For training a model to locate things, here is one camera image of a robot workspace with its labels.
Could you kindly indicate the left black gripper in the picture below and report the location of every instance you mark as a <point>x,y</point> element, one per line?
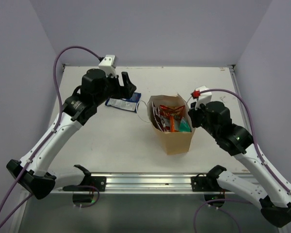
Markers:
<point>125,91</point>

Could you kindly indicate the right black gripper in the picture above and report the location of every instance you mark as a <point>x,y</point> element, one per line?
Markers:
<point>193,113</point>

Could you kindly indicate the blue snack bag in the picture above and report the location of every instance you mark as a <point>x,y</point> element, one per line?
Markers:
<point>125,104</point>

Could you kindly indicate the teal Fox's candy bag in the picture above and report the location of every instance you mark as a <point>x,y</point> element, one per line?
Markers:
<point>184,126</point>

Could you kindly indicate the brown chip bag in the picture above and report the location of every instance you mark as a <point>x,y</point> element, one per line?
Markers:
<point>157,119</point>

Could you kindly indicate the small red snack packet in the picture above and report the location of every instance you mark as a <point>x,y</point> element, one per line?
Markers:
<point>171,111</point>

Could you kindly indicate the orange snack packet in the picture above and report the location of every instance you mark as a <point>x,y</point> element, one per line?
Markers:
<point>173,124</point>

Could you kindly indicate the red Doritos chip bag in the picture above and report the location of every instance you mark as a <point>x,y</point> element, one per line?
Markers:
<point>165,123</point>

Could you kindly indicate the brown paper bag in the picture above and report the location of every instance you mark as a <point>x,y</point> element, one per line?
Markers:
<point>171,143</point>

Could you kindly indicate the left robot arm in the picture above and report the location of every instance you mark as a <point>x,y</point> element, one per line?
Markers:
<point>32,170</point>

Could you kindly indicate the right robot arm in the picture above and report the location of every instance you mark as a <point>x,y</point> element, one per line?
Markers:
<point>272,194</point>

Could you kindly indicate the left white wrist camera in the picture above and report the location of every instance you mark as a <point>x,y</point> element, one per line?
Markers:
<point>108,65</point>

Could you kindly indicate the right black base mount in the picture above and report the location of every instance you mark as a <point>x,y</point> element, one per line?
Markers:
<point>208,186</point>

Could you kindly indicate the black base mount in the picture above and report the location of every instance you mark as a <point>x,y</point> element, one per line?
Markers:
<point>91,184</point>
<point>208,186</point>

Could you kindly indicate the aluminium front rail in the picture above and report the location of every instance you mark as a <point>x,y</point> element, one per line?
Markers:
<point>129,181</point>

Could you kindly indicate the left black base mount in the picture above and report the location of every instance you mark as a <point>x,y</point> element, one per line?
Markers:
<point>91,184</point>

